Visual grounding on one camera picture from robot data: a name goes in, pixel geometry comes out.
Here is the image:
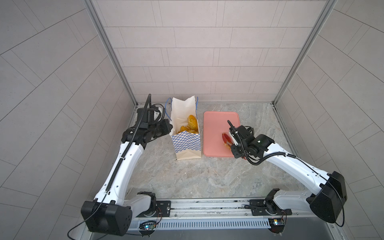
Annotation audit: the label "left circuit board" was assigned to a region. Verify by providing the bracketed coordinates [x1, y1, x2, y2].
[139, 221, 158, 231]

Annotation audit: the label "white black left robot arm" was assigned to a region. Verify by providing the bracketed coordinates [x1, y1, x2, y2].
[81, 119, 173, 236]

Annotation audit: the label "sesame oval bread roll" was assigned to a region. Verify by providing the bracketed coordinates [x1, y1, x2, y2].
[188, 115, 198, 131]

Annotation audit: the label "aluminium corner profile left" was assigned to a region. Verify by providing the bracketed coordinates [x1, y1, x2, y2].
[83, 0, 138, 106]

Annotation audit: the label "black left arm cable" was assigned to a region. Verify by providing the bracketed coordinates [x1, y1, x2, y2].
[66, 93, 166, 240]

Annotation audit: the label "right circuit board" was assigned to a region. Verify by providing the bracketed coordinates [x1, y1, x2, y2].
[268, 218, 286, 234]

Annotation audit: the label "pink plastic tray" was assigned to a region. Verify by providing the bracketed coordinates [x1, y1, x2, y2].
[203, 111, 241, 158]

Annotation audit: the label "red silicone steel tongs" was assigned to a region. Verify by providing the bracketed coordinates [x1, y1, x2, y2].
[222, 133, 234, 146]

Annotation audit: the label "blue checkered paper bag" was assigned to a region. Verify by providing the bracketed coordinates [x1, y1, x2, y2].
[165, 96, 202, 160]

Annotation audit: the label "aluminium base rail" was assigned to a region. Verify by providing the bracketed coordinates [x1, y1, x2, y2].
[78, 196, 335, 238]

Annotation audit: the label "aluminium corner profile right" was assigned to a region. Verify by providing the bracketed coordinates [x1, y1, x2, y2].
[272, 0, 338, 106]

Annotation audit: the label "circuit board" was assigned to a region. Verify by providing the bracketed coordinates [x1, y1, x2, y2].
[139, 221, 158, 231]
[268, 218, 286, 234]

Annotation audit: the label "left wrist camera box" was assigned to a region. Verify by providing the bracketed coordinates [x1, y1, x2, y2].
[137, 107, 162, 129]

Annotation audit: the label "aluminium corner profile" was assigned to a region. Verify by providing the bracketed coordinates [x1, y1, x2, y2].
[83, 0, 138, 106]
[272, 0, 338, 106]

